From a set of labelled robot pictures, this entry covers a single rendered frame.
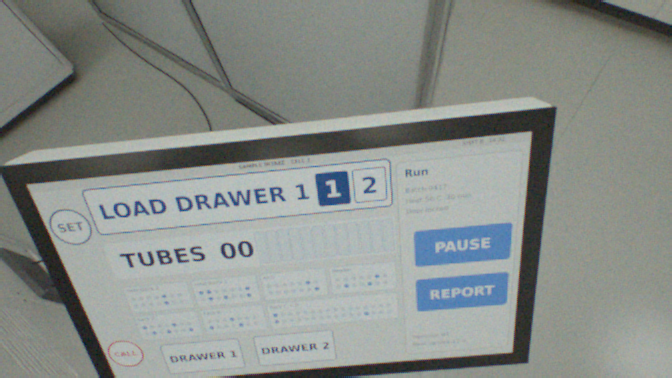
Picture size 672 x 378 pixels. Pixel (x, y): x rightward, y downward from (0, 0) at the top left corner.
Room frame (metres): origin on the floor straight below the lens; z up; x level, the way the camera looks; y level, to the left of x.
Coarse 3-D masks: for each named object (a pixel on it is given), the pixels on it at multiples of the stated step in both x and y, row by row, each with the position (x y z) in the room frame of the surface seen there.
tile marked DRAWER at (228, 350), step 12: (168, 348) 0.08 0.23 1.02; (180, 348) 0.08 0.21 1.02; (192, 348) 0.08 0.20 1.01; (204, 348) 0.07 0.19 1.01; (216, 348) 0.07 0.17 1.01; (228, 348) 0.07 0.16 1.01; (240, 348) 0.07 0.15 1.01; (168, 360) 0.07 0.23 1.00; (180, 360) 0.07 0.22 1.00; (192, 360) 0.06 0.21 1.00; (204, 360) 0.06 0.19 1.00; (216, 360) 0.06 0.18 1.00; (228, 360) 0.06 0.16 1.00; (240, 360) 0.06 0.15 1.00; (180, 372) 0.06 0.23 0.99; (192, 372) 0.05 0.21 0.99
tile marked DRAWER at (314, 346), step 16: (256, 336) 0.07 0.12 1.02; (272, 336) 0.07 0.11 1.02; (288, 336) 0.07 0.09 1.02; (304, 336) 0.07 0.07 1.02; (320, 336) 0.06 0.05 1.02; (256, 352) 0.06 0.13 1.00; (272, 352) 0.06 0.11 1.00; (288, 352) 0.05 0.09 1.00; (304, 352) 0.05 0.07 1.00; (320, 352) 0.05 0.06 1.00; (336, 352) 0.04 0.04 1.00
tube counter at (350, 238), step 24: (384, 216) 0.15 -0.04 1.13; (216, 240) 0.16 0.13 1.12; (240, 240) 0.16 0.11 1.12; (264, 240) 0.15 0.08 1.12; (288, 240) 0.15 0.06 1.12; (312, 240) 0.14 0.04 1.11; (336, 240) 0.14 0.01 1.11; (360, 240) 0.14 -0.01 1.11; (384, 240) 0.13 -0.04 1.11; (240, 264) 0.14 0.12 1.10; (264, 264) 0.13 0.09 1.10
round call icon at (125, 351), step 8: (104, 344) 0.10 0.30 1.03; (112, 344) 0.09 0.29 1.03; (120, 344) 0.09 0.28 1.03; (128, 344) 0.09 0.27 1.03; (136, 344) 0.09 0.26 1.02; (112, 352) 0.09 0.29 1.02; (120, 352) 0.09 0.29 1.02; (128, 352) 0.08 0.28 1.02; (136, 352) 0.08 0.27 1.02; (144, 352) 0.08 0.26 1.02; (112, 360) 0.08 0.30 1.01; (120, 360) 0.08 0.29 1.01; (128, 360) 0.08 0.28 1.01; (136, 360) 0.08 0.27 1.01; (144, 360) 0.07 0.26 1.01; (120, 368) 0.07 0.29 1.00
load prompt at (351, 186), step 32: (384, 160) 0.19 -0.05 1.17; (96, 192) 0.21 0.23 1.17; (128, 192) 0.21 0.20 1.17; (160, 192) 0.20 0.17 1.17; (192, 192) 0.20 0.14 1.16; (224, 192) 0.19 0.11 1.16; (256, 192) 0.19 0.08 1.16; (288, 192) 0.18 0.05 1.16; (320, 192) 0.18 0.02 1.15; (352, 192) 0.17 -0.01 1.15; (384, 192) 0.17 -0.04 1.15; (96, 224) 0.19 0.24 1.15; (128, 224) 0.19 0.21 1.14; (160, 224) 0.18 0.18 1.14; (192, 224) 0.18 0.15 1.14
